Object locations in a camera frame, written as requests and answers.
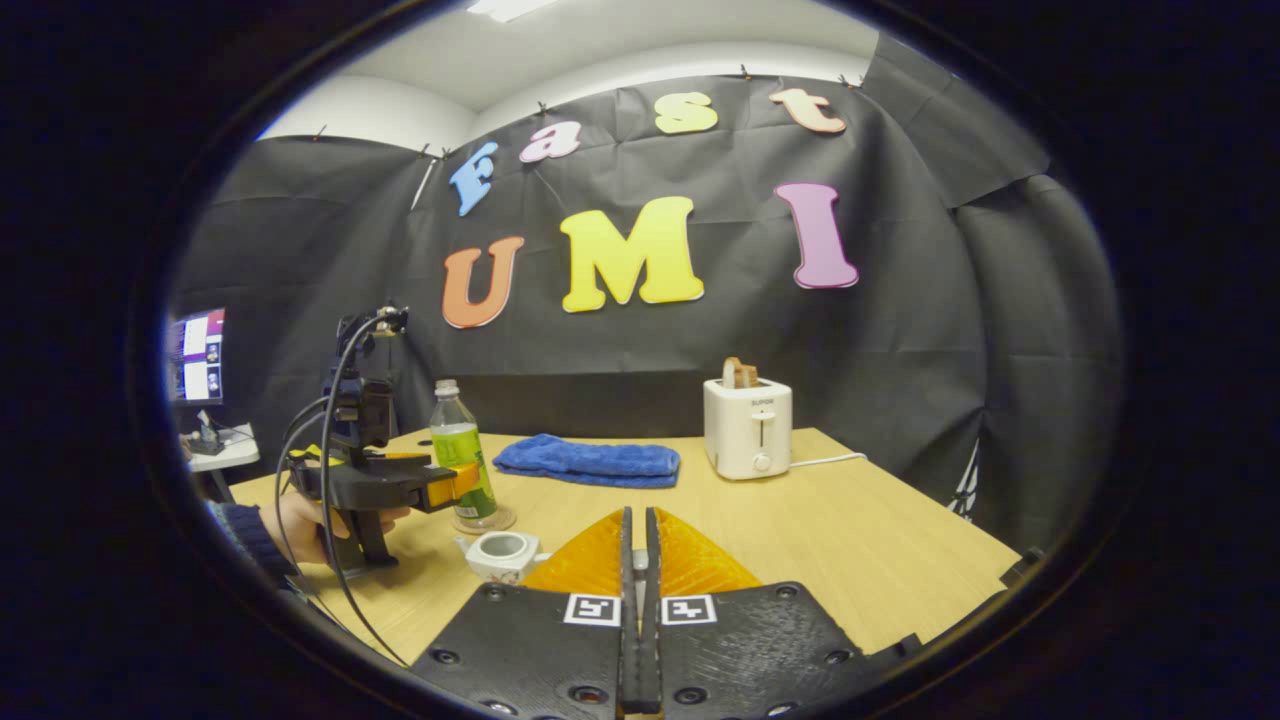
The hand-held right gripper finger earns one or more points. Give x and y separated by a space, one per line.
651 660
628 660

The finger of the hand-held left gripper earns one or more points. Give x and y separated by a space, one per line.
455 482

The green label water bottle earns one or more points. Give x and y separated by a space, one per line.
460 440

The round cork coaster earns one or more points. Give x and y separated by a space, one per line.
500 522

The white teacup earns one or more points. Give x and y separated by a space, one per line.
500 560

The white side table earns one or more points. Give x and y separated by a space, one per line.
235 452

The blue folded towel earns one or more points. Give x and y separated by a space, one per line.
590 460

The computer monitor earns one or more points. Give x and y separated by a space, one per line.
200 355

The white toaster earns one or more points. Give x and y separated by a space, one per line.
745 430

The toasted bread slice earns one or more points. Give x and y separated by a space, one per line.
738 373

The white metal stand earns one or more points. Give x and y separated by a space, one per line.
968 485

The black backdrop cloth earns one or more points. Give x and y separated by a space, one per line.
900 350

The ceiling light panel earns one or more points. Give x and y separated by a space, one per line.
505 8

